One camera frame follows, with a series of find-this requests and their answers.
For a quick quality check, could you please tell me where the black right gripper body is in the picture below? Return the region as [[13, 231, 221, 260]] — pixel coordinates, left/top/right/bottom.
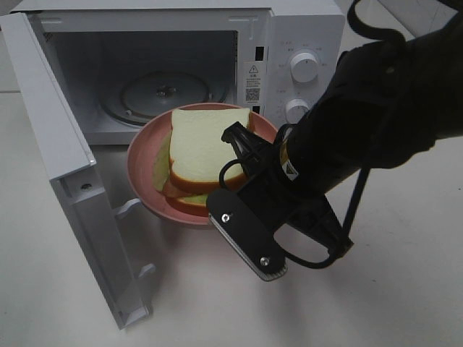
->
[[221, 123, 353, 260]]

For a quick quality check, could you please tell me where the sandwich with lettuce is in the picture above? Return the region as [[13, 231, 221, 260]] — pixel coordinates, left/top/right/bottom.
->
[[152, 108, 252, 217]]

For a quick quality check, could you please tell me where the pink round plate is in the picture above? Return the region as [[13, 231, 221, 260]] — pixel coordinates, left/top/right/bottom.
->
[[127, 103, 276, 228]]

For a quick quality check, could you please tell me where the white microwave door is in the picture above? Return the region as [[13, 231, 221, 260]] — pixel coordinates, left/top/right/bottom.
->
[[1, 12, 153, 329]]

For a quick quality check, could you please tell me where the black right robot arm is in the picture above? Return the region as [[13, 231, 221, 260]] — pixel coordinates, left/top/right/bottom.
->
[[207, 1, 462, 269]]

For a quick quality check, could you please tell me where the lower white microwave knob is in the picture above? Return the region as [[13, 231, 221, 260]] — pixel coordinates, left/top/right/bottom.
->
[[285, 98, 310, 124]]

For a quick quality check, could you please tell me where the white microwave knob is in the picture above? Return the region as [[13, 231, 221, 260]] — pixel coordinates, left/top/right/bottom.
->
[[290, 51, 319, 83], [285, 98, 310, 124]]

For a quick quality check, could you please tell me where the white warning label sticker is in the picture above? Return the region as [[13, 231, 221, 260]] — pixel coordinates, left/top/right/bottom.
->
[[243, 61, 265, 105]]

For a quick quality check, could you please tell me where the upper white microwave knob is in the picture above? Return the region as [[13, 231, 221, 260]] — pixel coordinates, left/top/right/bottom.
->
[[290, 51, 319, 83]]

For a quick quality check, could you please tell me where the glass microwave turntable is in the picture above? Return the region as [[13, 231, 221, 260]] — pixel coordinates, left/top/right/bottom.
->
[[98, 70, 231, 126]]

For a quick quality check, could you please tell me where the white microwave oven body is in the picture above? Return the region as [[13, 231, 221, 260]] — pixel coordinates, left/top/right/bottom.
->
[[9, 1, 344, 145]]

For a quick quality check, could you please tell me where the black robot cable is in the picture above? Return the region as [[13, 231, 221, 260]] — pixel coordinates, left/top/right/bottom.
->
[[218, 0, 409, 269]]

